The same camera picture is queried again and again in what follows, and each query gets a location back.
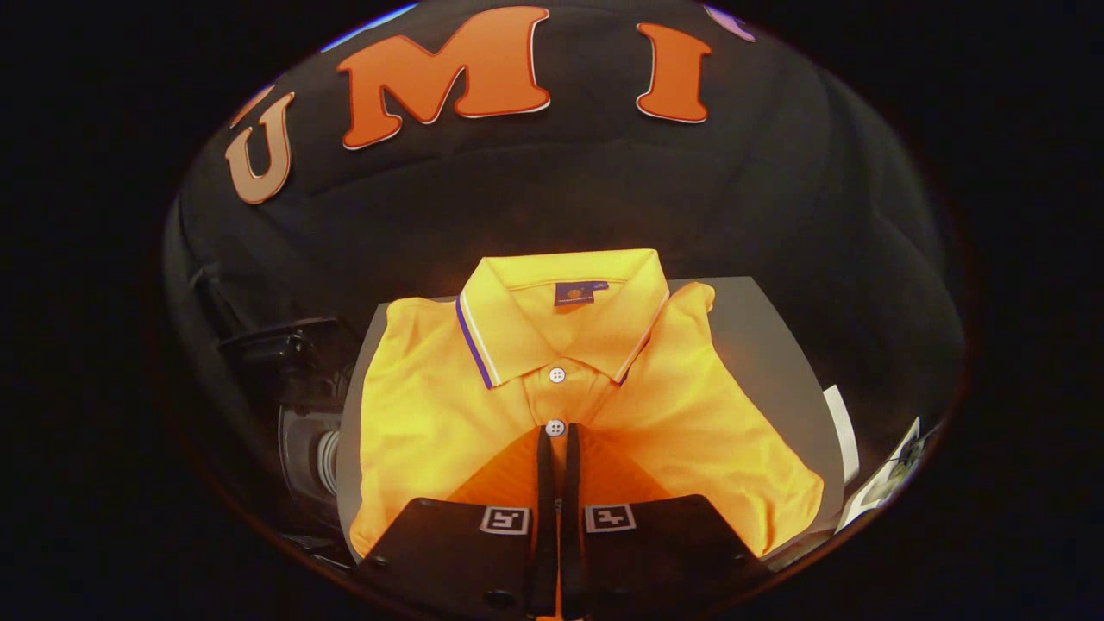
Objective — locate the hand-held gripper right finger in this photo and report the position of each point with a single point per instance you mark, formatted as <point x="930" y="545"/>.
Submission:
<point x="573" y="535"/>

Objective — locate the white board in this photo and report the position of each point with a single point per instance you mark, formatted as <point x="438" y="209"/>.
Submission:
<point x="841" y="431"/>

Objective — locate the yellow polo shirt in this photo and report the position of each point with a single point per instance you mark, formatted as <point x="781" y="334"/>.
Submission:
<point x="690" y="414"/>

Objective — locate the gray washing machine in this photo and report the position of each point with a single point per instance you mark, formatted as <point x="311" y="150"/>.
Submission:
<point x="289" y="362"/>

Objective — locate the printed paper sheet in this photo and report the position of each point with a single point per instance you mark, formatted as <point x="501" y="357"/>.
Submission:
<point x="893" y="470"/>

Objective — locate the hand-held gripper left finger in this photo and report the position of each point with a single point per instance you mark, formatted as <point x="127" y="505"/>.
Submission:
<point x="546" y="517"/>

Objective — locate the black backdrop cloth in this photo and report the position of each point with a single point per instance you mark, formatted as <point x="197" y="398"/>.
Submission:
<point x="561" y="190"/>

